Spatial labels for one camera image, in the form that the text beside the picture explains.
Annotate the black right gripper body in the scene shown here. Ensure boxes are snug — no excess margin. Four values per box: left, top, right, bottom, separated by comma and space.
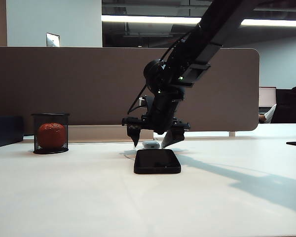
121, 89, 191, 135

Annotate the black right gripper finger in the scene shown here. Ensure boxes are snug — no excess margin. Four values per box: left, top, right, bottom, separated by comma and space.
161, 128, 186, 149
127, 125, 142, 149

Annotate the white wireless earphone case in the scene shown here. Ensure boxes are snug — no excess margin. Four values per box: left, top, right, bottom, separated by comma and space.
142, 140, 161, 149

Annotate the black smartphone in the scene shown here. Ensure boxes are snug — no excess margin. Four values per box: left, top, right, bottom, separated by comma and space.
133, 149, 182, 175

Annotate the red ball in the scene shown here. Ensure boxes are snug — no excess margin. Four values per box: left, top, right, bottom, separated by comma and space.
37, 122, 67, 149

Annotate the black mesh pen holder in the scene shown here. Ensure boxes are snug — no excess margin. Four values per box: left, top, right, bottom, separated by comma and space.
31, 113, 70, 155

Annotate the brown desk partition panel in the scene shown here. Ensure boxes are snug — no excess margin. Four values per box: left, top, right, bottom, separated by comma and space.
0, 46, 260, 135

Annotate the long ceiling light strip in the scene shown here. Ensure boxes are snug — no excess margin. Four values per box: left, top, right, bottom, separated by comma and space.
101, 14, 296, 28

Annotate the background computer monitor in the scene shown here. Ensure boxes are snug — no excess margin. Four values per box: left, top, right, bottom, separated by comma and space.
259, 86, 277, 108

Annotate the background person in dark clothes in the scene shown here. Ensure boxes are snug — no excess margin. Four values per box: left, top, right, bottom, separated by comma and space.
258, 80, 296, 124

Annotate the dark blue box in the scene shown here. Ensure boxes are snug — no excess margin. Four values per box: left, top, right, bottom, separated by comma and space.
0, 115, 24, 150

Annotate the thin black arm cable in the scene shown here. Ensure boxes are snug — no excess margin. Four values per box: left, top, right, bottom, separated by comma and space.
127, 37, 188, 115

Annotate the silver aluminium cable tray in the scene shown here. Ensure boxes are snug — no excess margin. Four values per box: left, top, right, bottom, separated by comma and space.
68, 124, 154, 143

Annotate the silver wall plate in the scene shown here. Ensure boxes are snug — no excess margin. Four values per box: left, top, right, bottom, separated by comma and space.
45, 32, 60, 47

